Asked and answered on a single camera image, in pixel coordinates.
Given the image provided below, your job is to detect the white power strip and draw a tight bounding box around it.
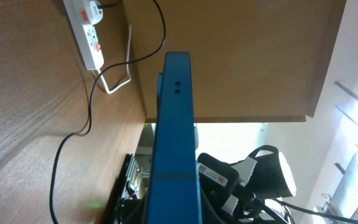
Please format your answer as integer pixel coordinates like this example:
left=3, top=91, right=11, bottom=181
left=63, top=0, right=104, bottom=70

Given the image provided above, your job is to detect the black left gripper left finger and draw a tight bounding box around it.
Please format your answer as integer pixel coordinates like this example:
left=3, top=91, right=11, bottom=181
left=122, top=193, right=149, bottom=224

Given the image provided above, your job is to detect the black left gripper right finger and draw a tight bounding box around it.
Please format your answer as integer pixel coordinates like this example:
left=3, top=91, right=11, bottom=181
left=200, top=189, right=225, bottom=224

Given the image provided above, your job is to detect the blue Galaxy smartphone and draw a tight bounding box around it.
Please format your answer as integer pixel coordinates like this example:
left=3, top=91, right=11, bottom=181
left=144, top=52, right=202, bottom=224

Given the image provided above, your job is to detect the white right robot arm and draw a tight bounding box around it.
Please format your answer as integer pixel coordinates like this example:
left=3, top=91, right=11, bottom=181
left=230, top=145, right=296, bottom=223

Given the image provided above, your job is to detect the white charger plug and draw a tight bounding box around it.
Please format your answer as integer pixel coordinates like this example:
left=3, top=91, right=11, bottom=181
left=73, top=0, right=103, bottom=26

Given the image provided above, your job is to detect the black USB charging cable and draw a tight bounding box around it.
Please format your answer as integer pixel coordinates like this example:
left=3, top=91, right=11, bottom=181
left=48, top=0, right=167, bottom=224

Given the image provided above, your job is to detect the white power strip cord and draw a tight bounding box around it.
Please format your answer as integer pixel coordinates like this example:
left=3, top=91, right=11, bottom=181
left=93, top=24, right=132, bottom=95

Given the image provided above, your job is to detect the black electronics box below table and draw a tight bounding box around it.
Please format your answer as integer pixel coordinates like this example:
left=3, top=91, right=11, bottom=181
left=101, top=154, right=152, bottom=224

